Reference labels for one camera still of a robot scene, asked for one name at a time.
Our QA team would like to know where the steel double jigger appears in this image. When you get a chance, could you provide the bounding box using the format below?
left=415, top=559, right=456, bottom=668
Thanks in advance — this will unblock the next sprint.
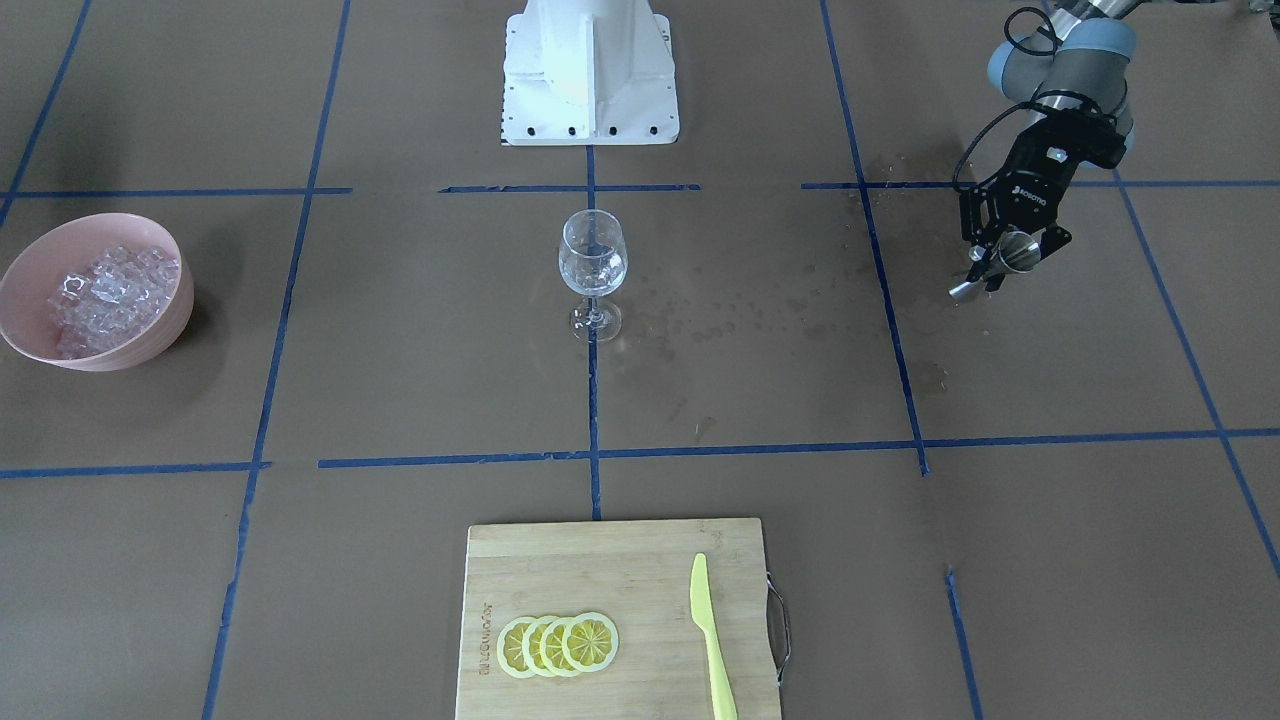
left=948, top=231, right=1043, bottom=304

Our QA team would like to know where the back lemon slice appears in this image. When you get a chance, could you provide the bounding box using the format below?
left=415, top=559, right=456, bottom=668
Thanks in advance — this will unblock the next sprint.
left=561, top=611, right=620, bottom=673

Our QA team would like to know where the bamboo cutting board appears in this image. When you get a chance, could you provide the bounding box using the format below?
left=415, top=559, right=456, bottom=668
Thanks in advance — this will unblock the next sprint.
left=454, top=518, right=782, bottom=719

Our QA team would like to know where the front lemon slice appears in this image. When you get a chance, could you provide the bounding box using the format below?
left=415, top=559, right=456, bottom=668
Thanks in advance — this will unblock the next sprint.
left=498, top=616, right=538, bottom=679

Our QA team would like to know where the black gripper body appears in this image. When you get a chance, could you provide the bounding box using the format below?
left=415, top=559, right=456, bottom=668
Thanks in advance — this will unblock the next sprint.
left=991, top=126, right=1080, bottom=233

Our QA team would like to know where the clear wine glass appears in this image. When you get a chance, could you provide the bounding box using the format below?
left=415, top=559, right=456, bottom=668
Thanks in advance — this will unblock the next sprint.
left=558, top=209, right=628, bottom=345

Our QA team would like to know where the lemon slice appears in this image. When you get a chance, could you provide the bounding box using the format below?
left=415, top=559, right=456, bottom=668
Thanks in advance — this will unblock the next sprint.
left=561, top=611, right=620, bottom=673
left=498, top=616, right=538, bottom=679
left=521, top=615, right=559, bottom=676
left=538, top=616, right=582, bottom=678

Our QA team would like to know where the yellow plastic knife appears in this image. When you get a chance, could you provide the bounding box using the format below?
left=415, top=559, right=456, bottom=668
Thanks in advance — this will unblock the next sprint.
left=689, top=553, right=739, bottom=719

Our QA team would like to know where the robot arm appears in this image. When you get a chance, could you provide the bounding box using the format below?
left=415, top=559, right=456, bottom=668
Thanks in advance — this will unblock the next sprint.
left=951, top=1, right=1137, bottom=301

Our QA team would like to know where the pink bowl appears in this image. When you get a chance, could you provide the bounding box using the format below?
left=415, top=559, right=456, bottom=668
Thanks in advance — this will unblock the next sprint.
left=3, top=211, right=195, bottom=372

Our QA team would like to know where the pile of ice cubes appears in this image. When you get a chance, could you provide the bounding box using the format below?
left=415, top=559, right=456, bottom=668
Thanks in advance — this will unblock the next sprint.
left=47, top=245, right=180, bottom=360

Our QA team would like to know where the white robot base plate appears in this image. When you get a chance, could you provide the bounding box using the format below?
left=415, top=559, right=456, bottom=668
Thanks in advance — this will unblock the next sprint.
left=500, top=1, right=681, bottom=147

